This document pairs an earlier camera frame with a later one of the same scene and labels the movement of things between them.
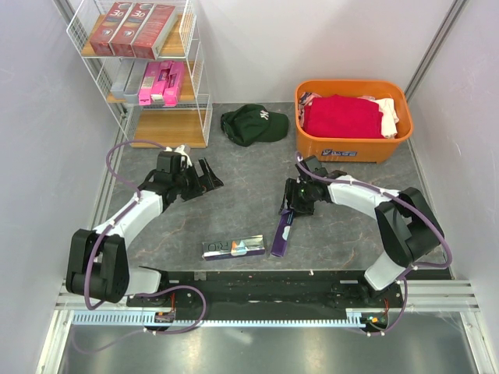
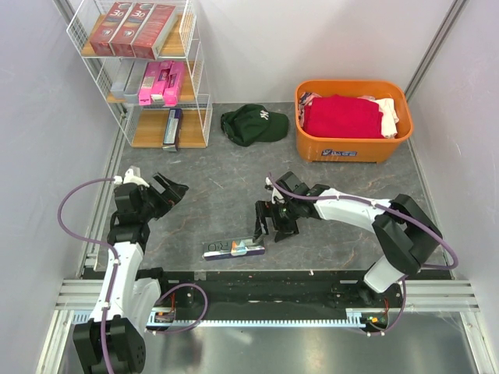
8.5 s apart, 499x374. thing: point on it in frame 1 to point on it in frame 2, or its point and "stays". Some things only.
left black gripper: x=204 y=183 to x=171 y=194
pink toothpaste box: x=148 y=83 stays
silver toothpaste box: x=116 y=94 stays
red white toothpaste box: x=153 y=31 stays
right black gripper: x=291 y=188 to x=265 y=209
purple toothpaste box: x=281 y=235 to x=173 y=129
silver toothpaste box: x=134 y=81 stays
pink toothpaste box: x=176 y=75 stays
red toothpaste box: x=122 y=39 stays
